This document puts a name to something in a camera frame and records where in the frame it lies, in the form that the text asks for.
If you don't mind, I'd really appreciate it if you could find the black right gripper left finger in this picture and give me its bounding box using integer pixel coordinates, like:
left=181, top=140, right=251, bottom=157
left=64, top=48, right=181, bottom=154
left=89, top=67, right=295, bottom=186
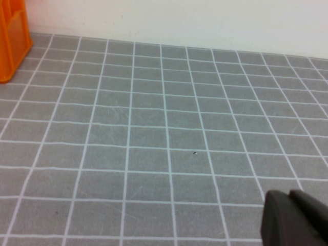
left=260, top=191, right=326, bottom=246

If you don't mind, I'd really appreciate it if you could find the grey grid tablecloth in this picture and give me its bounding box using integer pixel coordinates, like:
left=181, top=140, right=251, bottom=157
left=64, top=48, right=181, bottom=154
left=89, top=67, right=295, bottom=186
left=0, top=33, right=328, bottom=246

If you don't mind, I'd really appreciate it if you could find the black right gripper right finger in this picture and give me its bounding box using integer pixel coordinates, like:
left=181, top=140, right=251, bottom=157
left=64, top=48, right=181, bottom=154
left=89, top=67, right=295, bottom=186
left=289, top=189, right=328, bottom=246

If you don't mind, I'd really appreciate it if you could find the orange plastic cutlery holder crate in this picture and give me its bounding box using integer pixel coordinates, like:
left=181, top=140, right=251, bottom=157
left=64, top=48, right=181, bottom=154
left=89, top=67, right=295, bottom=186
left=0, top=0, right=34, bottom=84

